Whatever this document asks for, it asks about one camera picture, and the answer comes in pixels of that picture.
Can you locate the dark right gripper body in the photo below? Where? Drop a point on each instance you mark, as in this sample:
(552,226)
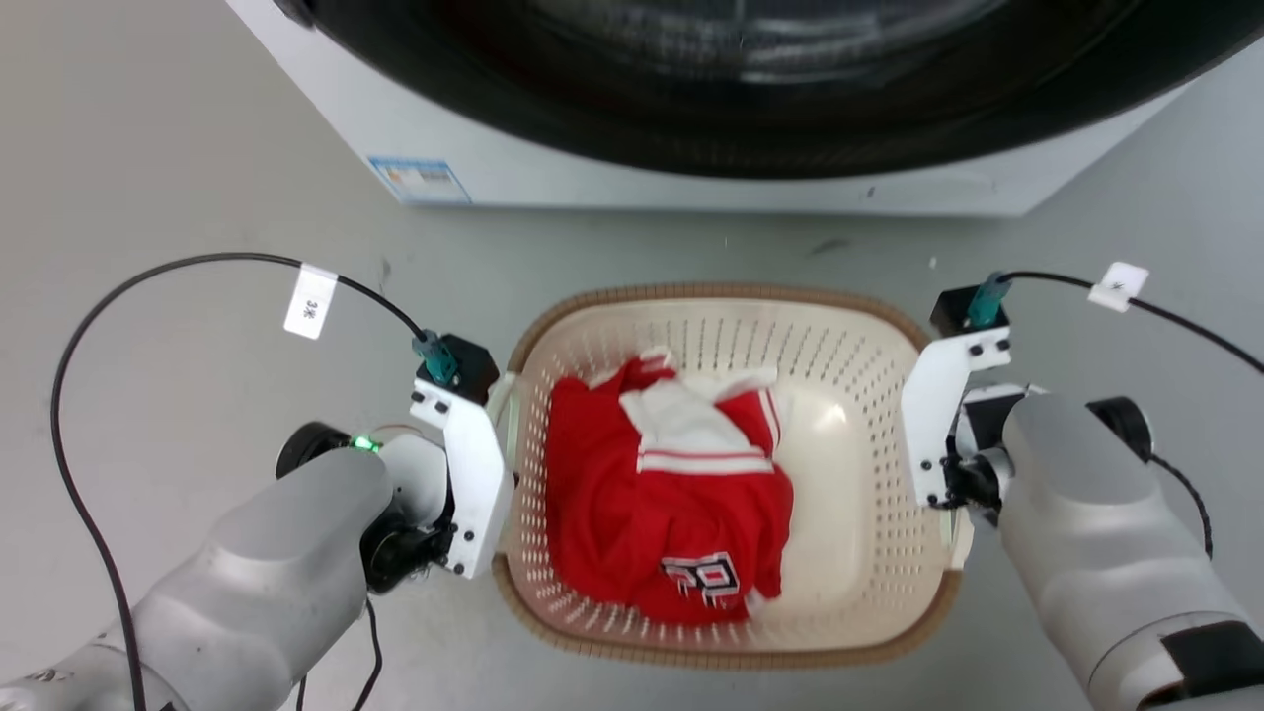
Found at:
(973,479)

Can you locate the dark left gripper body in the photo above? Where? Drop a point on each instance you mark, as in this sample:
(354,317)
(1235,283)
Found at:
(395,555)

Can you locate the beige plastic laundry basket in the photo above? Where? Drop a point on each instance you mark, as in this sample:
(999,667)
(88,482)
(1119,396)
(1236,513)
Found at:
(874,553)

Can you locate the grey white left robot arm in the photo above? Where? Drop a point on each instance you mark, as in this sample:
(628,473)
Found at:
(247,592)

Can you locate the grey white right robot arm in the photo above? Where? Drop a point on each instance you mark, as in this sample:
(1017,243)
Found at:
(1086,533)

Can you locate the red and white jersey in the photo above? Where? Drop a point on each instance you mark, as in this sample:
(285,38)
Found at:
(612,513)

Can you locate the blue white energy label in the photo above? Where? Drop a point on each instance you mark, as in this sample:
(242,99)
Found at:
(420,180)

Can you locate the black round washer door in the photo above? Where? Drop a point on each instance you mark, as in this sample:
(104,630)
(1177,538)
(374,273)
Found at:
(790,109)

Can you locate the white washing machine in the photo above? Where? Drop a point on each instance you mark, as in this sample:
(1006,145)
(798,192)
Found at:
(612,186)

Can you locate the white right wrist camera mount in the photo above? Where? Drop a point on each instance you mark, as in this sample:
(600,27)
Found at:
(933,415)

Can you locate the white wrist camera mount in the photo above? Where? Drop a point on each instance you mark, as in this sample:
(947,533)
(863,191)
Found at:
(933,415)
(472,464)

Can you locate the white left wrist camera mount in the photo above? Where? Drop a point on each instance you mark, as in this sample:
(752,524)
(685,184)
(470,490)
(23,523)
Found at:
(472,464)

